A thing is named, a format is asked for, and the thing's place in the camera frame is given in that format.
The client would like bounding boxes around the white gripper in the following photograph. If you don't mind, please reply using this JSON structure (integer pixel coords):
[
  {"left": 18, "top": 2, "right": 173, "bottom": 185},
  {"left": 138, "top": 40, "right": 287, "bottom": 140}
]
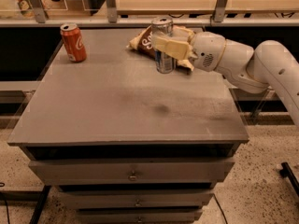
[{"left": 152, "top": 26, "right": 226, "bottom": 72}]

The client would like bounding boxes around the silver redbull can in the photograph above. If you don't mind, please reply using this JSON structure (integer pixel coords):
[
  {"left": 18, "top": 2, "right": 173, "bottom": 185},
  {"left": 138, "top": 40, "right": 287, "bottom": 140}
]
[{"left": 151, "top": 17, "right": 176, "bottom": 74}]

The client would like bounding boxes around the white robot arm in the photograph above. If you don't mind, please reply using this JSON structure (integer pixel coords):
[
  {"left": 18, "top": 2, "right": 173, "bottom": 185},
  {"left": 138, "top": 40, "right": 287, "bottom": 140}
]
[{"left": 151, "top": 27, "right": 299, "bottom": 126}]

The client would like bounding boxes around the red coca-cola can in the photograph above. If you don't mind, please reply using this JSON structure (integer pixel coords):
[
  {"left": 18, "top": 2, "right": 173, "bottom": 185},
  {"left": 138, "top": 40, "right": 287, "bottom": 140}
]
[{"left": 60, "top": 23, "right": 87, "bottom": 63}]

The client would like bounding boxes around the brown seaweed snack bag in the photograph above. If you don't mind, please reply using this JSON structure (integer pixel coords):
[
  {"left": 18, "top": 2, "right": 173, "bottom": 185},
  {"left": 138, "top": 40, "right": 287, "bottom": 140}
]
[{"left": 126, "top": 24, "right": 195, "bottom": 72}]

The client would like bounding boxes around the grey drawer cabinet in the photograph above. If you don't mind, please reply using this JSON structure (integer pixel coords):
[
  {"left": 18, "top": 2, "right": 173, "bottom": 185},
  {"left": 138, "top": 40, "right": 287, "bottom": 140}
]
[{"left": 8, "top": 29, "right": 249, "bottom": 213}]

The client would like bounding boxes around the top grey drawer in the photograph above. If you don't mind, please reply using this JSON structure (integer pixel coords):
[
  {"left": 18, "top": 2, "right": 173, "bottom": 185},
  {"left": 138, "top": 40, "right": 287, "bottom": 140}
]
[{"left": 29, "top": 158, "right": 235, "bottom": 186}]

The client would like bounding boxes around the grey drawer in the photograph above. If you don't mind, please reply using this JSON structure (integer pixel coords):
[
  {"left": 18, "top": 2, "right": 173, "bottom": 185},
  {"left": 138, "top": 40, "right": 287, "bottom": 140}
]
[
  {"left": 61, "top": 189, "right": 212, "bottom": 209},
  {"left": 29, "top": 158, "right": 235, "bottom": 186},
  {"left": 78, "top": 209, "right": 202, "bottom": 224}
]

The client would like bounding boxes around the black floor bar right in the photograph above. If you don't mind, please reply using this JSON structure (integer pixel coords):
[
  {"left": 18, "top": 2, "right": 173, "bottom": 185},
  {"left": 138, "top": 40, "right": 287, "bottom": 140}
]
[{"left": 279, "top": 162, "right": 299, "bottom": 197}]

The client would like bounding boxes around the black floor bar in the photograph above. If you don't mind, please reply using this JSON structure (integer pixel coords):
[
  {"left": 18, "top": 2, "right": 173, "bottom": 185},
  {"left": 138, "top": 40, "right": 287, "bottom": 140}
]
[
  {"left": 29, "top": 186, "right": 50, "bottom": 224},
  {"left": 279, "top": 162, "right": 299, "bottom": 197}
]

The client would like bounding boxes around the middle grey drawer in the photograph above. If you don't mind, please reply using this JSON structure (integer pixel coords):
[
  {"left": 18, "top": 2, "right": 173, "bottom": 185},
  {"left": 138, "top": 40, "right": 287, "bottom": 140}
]
[{"left": 61, "top": 189, "right": 212, "bottom": 209}]

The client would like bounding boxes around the bottom grey drawer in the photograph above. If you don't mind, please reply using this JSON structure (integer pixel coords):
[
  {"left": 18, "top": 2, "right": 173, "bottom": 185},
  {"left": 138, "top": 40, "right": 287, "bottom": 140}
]
[{"left": 78, "top": 209, "right": 202, "bottom": 224}]

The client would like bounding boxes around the black floor bar left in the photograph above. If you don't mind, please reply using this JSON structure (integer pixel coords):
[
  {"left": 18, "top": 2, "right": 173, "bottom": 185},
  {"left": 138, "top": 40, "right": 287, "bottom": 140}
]
[{"left": 29, "top": 186, "right": 50, "bottom": 224}]

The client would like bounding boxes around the metal railing frame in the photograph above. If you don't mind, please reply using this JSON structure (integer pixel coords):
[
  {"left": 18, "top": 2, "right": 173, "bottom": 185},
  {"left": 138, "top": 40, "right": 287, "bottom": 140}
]
[{"left": 0, "top": 0, "right": 299, "bottom": 27}]

